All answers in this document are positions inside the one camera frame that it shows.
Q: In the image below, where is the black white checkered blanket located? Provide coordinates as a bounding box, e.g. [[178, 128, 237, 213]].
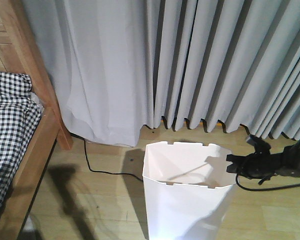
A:
[[0, 71, 42, 208]]

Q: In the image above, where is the white plastic trash bin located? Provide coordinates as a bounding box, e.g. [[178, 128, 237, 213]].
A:
[[142, 141, 236, 240]]

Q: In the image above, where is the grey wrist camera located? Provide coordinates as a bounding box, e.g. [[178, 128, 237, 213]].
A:
[[245, 134, 271, 154]]

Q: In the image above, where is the black camera cable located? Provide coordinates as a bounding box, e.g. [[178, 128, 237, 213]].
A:
[[234, 172, 300, 193]]

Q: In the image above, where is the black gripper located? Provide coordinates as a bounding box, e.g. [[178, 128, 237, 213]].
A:
[[226, 150, 288, 179]]

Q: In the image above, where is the wooden bed frame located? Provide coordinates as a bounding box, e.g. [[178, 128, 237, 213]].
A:
[[0, 0, 73, 240]]

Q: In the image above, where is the grey pleated curtain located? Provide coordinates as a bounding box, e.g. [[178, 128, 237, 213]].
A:
[[23, 0, 300, 146]]

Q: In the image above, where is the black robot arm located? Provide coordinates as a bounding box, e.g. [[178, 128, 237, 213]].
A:
[[226, 134, 300, 182]]

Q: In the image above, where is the black power cord on floor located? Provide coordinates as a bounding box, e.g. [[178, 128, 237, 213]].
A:
[[71, 133, 144, 181]]

